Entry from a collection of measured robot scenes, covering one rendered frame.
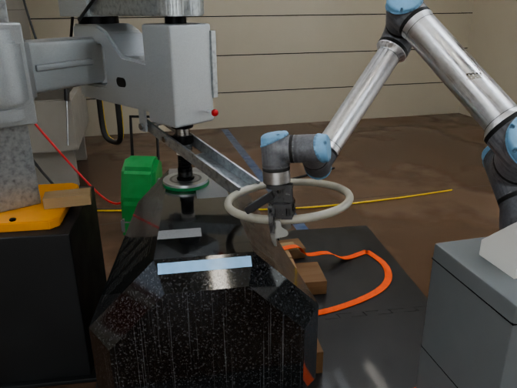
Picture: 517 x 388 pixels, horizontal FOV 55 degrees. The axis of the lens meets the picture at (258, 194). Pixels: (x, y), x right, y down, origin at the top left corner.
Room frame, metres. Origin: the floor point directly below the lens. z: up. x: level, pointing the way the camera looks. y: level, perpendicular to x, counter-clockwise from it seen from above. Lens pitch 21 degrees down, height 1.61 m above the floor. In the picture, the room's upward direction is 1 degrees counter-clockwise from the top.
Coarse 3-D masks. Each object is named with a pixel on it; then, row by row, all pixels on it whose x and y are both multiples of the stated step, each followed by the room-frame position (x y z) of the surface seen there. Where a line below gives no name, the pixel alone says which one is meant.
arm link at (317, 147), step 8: (296, 136) 1.52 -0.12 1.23; (304, 136) 1.51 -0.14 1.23; (312, 136) 1.50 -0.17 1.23; (320, 136) 1.50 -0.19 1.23; (328, 136) 1.51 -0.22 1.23; (296, 144) 1.49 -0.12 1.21; (304, 144) 1.49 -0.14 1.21; (312, 144) 1.48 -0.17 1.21; (320, 144) 1.47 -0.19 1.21; (328, 144) 1.50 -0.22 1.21; (296, 152) 1.48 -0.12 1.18; (304, 152) 1.48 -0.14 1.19; (312, 152) 1.47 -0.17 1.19; (320, 152) 1.47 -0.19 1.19; (328, 152) 1.49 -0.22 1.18; (296, 160) 1.49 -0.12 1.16; (304, 160) 1.49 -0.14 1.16; (312, 160) 1.48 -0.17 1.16; (320, 160) 1.48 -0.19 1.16; (328, 160) 1.48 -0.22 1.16; (312, 168) 1.53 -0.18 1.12
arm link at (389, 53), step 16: (384, 32) 1.83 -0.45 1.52; (384, 48) 1.79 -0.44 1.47; (400, 48) 1.78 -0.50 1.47; (384, 64) 1.76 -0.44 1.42; (368, 80) 1.73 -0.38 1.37; (384, 80) 1.75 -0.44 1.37; (352, 96) 1.70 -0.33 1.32; (368, 96) 1.70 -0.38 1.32; (336, 112) 1.70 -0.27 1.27; (352, 112) 1.67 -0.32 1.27; (336, 128) 1.64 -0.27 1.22; (352, 128) 1.66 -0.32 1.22; (336, 144) 1.62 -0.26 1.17; (320, 176) 1.60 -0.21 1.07
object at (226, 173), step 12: (156, 132) 2.25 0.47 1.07; (168, 144) 2.19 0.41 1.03; (180, 144) 2.13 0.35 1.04; (192, 144) 2.24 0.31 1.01; (204, 144) 2.18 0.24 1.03; (192, 156) 2.07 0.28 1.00; (204, 156) 2.15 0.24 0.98; (216, 156) 2.12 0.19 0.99; (204, 168) 2.01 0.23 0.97; (216, 168) 2.07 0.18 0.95; (228, 168) 2.07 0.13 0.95; (240, 168) 2.02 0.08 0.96; (216, 180) 1.96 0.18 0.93; (228, 180) 1.90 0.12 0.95; (240, 180) 2.00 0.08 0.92; (252, 180) 1.96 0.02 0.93
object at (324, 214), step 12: (300, 180) 1.96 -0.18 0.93; (312, 180) 1.94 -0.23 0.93; (324, 180) 1.92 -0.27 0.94; (240, 192) 1.86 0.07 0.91; (348, 192) 1.73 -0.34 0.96; (228, 204) 1.69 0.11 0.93; (348, 204) 1.62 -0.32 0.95; (240, 216) 1.58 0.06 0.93; (252, 216) 1.55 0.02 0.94; (264, 216) 1.54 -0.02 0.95; (300, 216) 1.52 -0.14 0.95; (312, 216) 1.52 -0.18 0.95; (324, 216) 1.53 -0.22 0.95
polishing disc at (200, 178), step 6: (174, 174) 2.27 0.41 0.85; (198, 174) 2.27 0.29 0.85; (204, 174) 2.27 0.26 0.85; (168, 180) 2.18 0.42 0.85; (174, 180) 2.18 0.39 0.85; (192, 180) 2.18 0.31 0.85; (198, 180) 2.18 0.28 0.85; (204, 180) 2.18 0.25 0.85; (168, 186) 2.13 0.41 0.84; (174, 186) 2.11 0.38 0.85; (180, 186) 2.11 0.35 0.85; (186, 186) 2.11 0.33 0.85; (192, 186) 2.12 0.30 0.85
